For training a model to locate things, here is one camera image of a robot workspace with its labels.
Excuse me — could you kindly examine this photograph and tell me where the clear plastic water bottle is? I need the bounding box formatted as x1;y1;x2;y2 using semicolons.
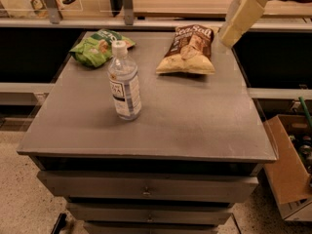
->
107;40;141;120

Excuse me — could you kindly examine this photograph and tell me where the grey metal drawer cabinet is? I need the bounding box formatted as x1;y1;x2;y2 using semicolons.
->
19;32;276;234

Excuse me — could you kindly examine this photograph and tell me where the brown sea salt chip bag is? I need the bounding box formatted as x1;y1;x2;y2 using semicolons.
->
156;24;215;75

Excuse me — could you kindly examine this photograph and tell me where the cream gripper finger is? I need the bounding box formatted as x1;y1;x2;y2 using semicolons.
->
219;0;268;48
225;0;241;23

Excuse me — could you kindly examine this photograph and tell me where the green rice chip bag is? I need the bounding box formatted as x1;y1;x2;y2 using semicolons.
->
69;29;136;68

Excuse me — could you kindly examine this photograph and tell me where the open cardboard box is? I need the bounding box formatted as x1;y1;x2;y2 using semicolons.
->
264;115;312;221

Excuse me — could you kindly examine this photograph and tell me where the wooden shelf with metal posts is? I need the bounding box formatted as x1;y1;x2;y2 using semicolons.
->
0;0;312;31

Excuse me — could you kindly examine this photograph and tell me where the green rod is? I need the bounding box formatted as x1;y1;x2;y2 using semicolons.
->
298;97;312;129

